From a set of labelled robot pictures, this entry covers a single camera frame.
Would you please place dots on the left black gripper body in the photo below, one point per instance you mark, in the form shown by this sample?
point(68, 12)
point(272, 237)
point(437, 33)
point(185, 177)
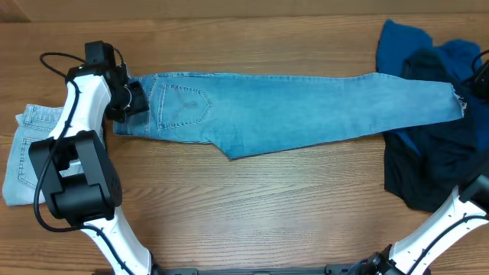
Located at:
point(138, 99)

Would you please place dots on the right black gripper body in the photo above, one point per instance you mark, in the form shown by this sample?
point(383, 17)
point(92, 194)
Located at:
point(481, 80)

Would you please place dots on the medium blue denim jeans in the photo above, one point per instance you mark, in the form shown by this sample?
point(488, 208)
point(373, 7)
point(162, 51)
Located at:
point(246, 115)

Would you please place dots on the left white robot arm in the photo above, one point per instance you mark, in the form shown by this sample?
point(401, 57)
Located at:
point(76, 178)

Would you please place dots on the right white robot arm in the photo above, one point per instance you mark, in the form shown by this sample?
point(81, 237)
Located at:
point(465, 209)

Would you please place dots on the blue t-shirt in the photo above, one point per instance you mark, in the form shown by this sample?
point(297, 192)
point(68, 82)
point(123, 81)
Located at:
point(420, 49)

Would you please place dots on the light blue folded jeans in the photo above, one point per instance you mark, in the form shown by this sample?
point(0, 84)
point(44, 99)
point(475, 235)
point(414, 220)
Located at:
point(34, 124)

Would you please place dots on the dark navy garment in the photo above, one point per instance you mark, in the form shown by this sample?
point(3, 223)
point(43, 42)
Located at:
point(423, 164)

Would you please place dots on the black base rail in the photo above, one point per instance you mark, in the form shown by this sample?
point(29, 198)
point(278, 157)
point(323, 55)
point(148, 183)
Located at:
point(330, 269)

